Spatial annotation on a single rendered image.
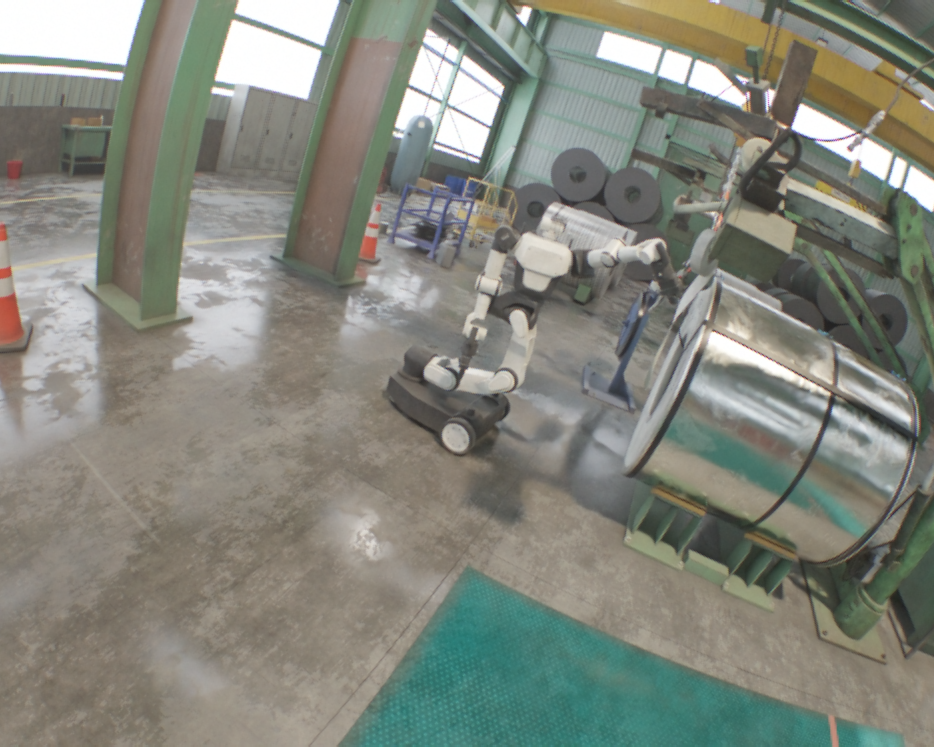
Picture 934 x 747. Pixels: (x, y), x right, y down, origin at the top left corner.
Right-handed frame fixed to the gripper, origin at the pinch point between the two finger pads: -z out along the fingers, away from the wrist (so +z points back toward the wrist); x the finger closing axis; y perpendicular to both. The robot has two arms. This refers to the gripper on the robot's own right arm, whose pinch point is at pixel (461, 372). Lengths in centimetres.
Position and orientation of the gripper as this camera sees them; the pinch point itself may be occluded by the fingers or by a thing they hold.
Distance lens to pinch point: 262.1
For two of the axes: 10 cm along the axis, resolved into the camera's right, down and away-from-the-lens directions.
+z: 2.9, -9.4, -1.9
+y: 9.6, 2.9, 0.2
